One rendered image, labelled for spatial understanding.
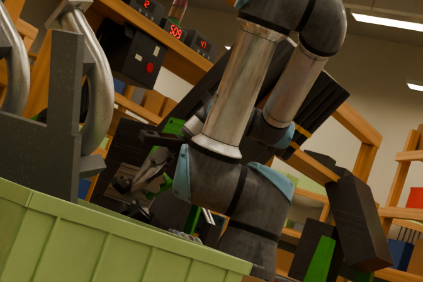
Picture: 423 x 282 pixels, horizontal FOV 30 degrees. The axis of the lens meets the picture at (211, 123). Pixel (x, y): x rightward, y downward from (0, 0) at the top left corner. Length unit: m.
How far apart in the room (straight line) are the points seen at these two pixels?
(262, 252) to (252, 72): 0.38
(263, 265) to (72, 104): 0.84
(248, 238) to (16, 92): 0.75
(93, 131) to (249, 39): 0.75
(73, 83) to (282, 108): 1.00
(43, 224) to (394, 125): 11.05
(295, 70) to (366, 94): 10.29
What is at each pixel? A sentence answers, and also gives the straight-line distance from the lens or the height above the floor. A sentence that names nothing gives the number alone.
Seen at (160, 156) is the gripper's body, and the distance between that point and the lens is 2.03.
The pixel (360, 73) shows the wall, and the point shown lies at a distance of 12.21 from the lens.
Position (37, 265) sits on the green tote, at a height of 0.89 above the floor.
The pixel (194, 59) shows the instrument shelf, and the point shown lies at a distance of 2.69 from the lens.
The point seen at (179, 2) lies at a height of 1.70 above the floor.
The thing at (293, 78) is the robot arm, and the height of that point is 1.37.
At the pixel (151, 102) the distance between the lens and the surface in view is 8.79.
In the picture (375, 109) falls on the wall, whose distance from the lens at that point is 11.94.
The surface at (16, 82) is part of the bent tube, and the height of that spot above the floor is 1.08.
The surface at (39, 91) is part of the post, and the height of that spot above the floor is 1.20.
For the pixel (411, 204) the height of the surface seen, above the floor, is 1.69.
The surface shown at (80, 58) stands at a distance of 0.92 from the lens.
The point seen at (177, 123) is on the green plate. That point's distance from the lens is 2.40.
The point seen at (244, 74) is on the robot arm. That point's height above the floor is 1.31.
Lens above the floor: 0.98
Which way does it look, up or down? 8 degrees up
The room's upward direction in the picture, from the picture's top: 20 degrees clockwise
